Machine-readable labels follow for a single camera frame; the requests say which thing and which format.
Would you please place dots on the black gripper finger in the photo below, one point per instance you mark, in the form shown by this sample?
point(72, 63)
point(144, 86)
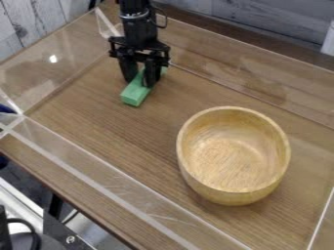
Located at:
point(151, 73)
point(129, 68)

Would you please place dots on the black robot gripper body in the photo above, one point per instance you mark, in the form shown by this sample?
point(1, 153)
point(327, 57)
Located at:
point(137, 46)

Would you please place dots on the green rectangular block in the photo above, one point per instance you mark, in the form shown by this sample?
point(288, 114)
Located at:
point(135, 92)

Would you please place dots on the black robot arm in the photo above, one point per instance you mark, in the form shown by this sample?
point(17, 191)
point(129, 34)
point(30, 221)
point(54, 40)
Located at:
point(135, 7)

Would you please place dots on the brown wooden bowl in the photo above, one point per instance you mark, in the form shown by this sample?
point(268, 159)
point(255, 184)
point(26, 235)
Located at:
point(233, 154)

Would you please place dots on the clear acrylic tray wall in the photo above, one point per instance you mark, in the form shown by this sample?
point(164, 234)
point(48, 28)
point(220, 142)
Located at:
point(106, 155)

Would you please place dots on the black metal bracket with screw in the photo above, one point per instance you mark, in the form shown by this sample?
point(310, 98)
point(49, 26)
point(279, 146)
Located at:
point(60, 238)

